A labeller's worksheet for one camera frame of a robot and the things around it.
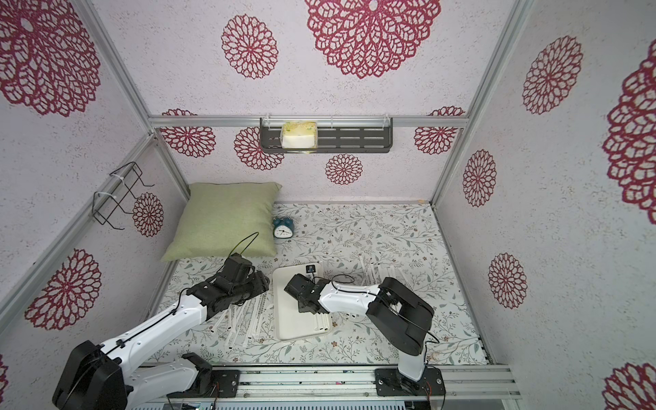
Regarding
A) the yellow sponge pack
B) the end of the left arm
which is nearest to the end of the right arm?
the end of the left arm

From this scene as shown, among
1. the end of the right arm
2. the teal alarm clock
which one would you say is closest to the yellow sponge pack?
the teal alarm clock

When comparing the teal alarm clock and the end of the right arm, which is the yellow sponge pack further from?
the end of the right arm

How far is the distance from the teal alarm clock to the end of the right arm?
0.33 m

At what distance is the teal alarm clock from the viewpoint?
105 centimetres

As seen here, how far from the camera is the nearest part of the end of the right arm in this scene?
2.10 ft

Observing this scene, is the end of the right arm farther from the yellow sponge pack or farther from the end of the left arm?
the yellow sponge pack
